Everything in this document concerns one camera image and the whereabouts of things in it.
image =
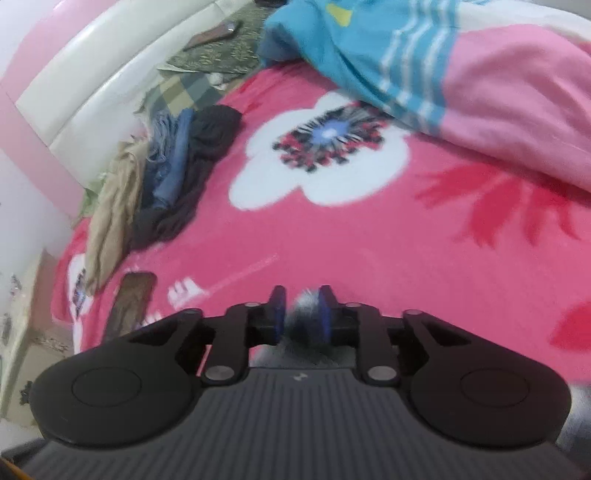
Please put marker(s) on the pink floral bed sheet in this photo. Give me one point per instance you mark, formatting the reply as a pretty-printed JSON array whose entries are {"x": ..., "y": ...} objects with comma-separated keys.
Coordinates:
[{"x": 369, "y": 249}]

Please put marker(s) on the dark flat object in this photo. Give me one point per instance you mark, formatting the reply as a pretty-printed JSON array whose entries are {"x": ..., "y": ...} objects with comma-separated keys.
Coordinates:
[{"x": 212, "y": 36}]

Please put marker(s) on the dark cloth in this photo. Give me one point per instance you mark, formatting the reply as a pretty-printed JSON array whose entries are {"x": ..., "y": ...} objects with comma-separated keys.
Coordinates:
[{"x": 203, "y": 152}]

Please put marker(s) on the light green cloth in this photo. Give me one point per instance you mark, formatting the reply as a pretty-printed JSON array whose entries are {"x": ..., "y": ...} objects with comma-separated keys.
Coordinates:
[{"x": 92, "y": 201}]

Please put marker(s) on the plaid green blanket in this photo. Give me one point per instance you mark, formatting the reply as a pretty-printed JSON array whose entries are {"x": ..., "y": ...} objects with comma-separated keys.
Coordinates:
[{"x": 217, "y": 57}]

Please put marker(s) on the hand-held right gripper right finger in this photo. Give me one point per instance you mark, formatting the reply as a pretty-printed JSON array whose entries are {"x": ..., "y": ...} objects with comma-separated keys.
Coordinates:
[{"x": 327, "y": 318}]

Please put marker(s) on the blue jeans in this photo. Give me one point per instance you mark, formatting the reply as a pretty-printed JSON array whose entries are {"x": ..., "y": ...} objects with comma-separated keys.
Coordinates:
[{"x": 173, "y": 157}]

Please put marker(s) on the smartphone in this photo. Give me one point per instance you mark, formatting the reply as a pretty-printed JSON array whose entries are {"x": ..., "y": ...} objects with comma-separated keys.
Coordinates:
[{"x": 131, "y": 304}]

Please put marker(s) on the green checked blanket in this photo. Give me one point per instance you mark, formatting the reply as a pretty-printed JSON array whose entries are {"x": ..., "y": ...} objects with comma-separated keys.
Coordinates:
[{"x": 184, "y": 92}]

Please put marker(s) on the black white plaid shirt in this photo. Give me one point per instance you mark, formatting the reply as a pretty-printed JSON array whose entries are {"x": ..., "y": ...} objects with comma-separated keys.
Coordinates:
[{"x": 302, "y": 327}]

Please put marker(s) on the pink white bed headboard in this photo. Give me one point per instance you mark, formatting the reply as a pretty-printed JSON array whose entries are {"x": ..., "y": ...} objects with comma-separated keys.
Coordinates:
[{"x": 92, "y": 74}]

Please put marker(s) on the pink and blue patterned quilt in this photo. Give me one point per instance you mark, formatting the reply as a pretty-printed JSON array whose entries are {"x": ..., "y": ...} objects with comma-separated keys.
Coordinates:
[{"x": 485, "y": 83}]

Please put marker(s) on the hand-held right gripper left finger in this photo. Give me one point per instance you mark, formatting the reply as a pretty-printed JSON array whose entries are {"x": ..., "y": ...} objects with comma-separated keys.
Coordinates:
[{"x": 278, "y": 318}]

